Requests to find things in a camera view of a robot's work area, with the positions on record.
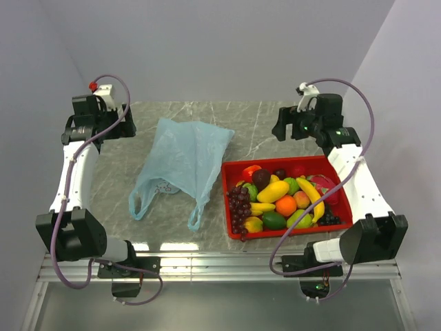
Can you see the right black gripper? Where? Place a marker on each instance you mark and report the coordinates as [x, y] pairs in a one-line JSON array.
[[289, 115]]

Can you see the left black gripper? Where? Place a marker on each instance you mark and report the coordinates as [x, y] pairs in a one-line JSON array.
[[125, 129]]

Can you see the light blue plastic bag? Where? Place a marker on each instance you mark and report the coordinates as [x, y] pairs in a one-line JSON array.
[[185, 156]]

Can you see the dark brown passion fruit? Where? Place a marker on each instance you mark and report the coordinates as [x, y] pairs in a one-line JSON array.
[[261, 178]]

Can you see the yellow mango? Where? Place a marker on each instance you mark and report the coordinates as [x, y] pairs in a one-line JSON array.
[[273, 192]]

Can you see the red orange persimmon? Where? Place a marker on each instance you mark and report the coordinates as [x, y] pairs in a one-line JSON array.
[[248, 172]]

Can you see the green round fruit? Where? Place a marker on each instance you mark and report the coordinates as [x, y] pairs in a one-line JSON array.
[[252, 191]]

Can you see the small yellow banana bunch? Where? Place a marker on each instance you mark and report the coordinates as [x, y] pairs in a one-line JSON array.
[[258, 209]]

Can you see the dark red grape bunch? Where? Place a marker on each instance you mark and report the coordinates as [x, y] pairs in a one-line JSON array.
[[239, 206]]

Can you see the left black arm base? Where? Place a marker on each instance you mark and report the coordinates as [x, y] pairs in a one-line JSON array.
[[127, 278]]

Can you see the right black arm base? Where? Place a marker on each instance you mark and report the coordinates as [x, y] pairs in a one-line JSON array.
[[313, 284]]

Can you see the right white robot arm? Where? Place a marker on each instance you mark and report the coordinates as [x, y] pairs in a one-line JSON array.
[[377, 231]]

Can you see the red strawberry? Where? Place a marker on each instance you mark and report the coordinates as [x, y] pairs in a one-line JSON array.
[[299, 171]]

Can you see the dark plum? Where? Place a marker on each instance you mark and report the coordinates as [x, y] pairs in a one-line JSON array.
[[280, 173]]

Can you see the pink dragon fruit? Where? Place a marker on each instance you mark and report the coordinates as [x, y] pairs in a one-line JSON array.
[[324, 184]]

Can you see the green custard apple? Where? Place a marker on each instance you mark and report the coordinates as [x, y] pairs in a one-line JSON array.
[[293, 185]]

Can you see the peach fruit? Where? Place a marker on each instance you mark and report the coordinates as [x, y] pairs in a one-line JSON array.
[[301, 199]]

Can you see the orange fruit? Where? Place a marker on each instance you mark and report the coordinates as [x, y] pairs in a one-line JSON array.
[[286, 205]]

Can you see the long yellow banana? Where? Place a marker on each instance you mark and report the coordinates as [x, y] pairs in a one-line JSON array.
[[316, 205]]

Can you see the black grape bunch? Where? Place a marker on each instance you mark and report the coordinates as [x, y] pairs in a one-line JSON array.
[[329, 218]]

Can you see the dark green avocado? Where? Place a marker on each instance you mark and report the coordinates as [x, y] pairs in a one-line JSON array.
[[273, 220]]

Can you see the yellow orange papaya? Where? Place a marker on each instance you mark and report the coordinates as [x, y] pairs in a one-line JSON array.
[[253, 224]]

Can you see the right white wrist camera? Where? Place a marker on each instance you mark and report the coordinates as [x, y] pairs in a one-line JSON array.
[[307, 93]]

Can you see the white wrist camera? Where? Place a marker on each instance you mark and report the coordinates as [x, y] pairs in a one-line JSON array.
[[307, 93], [106, 92]]

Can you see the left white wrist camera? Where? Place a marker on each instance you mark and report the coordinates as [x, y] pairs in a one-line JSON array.
[[106, 92]]

